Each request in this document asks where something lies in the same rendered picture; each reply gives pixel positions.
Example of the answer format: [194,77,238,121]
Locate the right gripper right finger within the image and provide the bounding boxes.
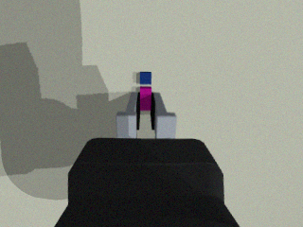
[151,93,177,139]

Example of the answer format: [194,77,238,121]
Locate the small dark blue cube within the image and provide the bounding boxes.
[140,72,152,84]

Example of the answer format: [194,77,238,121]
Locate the magenta rod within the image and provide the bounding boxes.
[140,86,152,111]

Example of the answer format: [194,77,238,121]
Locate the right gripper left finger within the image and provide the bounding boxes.
[116,92,140,138]

